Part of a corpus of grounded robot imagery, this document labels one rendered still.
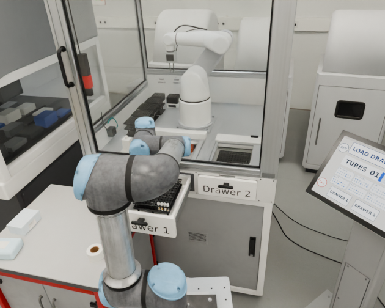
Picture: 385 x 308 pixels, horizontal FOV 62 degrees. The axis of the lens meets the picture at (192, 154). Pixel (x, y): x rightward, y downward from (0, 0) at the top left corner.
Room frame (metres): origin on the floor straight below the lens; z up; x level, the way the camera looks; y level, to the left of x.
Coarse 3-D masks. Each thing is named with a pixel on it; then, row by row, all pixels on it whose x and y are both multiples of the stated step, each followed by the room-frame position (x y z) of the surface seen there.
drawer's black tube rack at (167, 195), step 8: (176, 184) 1.29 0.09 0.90; (168, 192) 1.23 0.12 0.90; (176, 192) 1.26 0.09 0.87; (152, 200) 1.17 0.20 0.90; (160, 200) 1.17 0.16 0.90; (168, 200) 1.17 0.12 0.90; (136, 208) 1.16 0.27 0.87; (144, 208) 1.15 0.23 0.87; (152, 208) 1.15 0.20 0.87; (160, 208) 1.14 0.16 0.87
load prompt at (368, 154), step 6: (354, 144) 1.14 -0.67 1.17; (360, 144) 1.12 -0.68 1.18; (348, 150) 1.13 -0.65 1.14; (354, 150) 1.12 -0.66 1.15; (360, 150) 1.10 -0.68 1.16; (366, 150) 1.09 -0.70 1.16; (372, 150) 1.08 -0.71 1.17; (360, 156) 1.09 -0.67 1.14; (366, 156) 1.07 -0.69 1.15; (372, 156) 1.06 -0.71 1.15; (378, 156) 1.05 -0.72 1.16; (384, 156) 1.03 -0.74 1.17; (372, 162) 1.04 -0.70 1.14; (378, 162) 1.03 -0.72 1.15; (384, 162) 1.02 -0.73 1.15; (384, 168) 1.00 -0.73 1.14
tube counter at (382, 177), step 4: (372, 168) 1.02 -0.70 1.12; (372, 172) 1.01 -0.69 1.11; (376, 172) 1.00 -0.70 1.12; (380, 172) 1.00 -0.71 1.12; (384, 172) 0.99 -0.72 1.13; (368, 176) 1.01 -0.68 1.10; (372, 176) 1.00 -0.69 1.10; (376, 176) 0.99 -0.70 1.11; (380, 176) 0.99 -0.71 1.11; (384, 176) 0.98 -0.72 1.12; (376, 180) 0.98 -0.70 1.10; (380, 180) 0.97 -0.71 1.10; (384, 180) 0.97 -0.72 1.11; (384, 184) 0.96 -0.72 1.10
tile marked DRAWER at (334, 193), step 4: (332, 188) 1.05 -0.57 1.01; (336, 188) 1.04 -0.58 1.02; (328, 192) 1.04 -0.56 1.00; (332, 192) 1.04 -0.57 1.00; (336, 192) 1.03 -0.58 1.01; (340, 192) 1.02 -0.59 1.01; (344, 192) 1.01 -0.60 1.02; (328, 196) 1.03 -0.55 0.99; (332, 196) 1.02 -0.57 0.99; (336, 196) 1.02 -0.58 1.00; (340, 196) 1.01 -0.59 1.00; (344, 196) 1.00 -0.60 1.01; (348, 196) 0.99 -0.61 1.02; (352, 196) 0.98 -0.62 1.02; (336, 200) 1.00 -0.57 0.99; (340, 200) 0.99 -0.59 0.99; (344, 200) 0.99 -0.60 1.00; (348, 200) 0.98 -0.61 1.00; (344, 204) 0.98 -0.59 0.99
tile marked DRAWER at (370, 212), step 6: (354, 204) 0.96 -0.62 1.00; (360, 204) 0.95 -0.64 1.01; (366, 204) 0.93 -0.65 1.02; (354, 210) 0.94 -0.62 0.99; (360, 210) 0.93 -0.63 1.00; (366, 210) 0.92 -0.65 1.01; (372, 210) 0.91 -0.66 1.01; (378, 210) 0.90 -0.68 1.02; (366, 216) 0.90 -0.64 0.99; (372, 216) 0.89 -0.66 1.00
